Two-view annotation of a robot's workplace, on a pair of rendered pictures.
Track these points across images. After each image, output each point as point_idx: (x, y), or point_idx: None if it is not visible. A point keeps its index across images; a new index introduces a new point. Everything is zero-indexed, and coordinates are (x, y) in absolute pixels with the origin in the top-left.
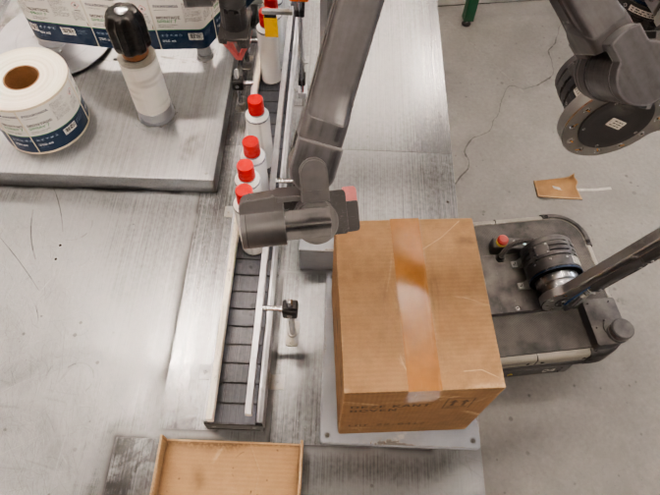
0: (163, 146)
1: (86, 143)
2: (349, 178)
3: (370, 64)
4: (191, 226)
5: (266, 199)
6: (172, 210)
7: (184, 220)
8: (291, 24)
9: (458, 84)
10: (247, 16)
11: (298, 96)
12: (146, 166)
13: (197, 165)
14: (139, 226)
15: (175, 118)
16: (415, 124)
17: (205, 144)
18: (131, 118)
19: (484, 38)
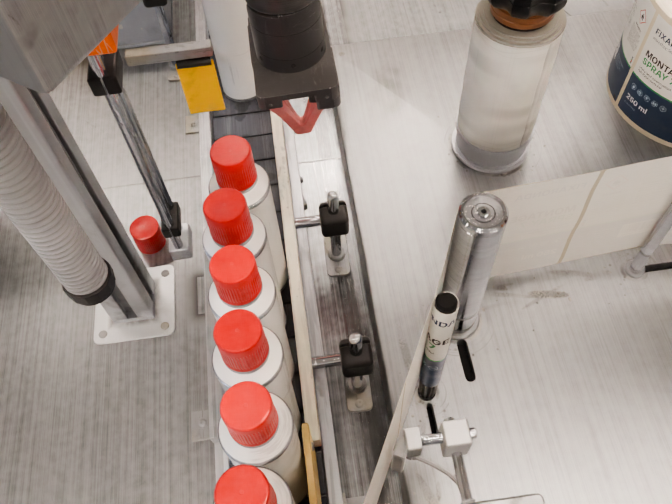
0: (440, 84)
1: (584, 65)
2: (94, 135)
3: (17, 445)
4: (350, 23)
5: None
6: (389, 38)
7: (364, 28)
8: (207, 353)
9: None
10: (262, 76)
11: (191, 230)
12: (451, 47)
13: (361, 63)
14: (428, 11)
15: (446, 141)
16: None
17: (362, 100)
18: (535, 126)
19: None
